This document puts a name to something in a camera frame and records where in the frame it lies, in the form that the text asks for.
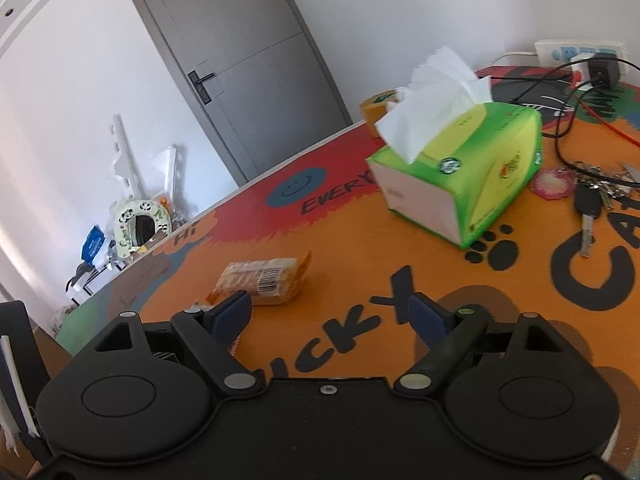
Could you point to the grey door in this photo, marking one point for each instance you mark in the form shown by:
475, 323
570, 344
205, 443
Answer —
240, 50

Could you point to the black shoe rack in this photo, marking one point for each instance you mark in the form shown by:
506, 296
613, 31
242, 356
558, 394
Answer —
82, 280

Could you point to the white shelf board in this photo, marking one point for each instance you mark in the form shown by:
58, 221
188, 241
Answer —
170, 170

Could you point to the green tissue box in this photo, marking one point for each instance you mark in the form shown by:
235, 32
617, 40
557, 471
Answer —
480, 170

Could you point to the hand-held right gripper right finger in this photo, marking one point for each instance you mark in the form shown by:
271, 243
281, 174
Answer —
427, 319

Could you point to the blue plastic bag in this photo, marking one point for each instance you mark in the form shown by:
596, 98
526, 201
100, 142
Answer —
93, 244

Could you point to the orange biscuit packet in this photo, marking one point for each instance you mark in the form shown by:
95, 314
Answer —
260, 280

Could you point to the white power strip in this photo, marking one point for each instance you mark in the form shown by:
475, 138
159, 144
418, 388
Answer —
550, 52

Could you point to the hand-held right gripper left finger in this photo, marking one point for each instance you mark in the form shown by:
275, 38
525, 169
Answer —
232, 311

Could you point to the black charger adapter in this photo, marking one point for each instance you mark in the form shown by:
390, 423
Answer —
602, 71

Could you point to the yellow tape roll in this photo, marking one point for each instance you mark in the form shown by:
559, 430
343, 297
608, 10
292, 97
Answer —
372, 110

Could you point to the silver key bunch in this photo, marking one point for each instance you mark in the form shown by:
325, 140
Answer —
610, 185

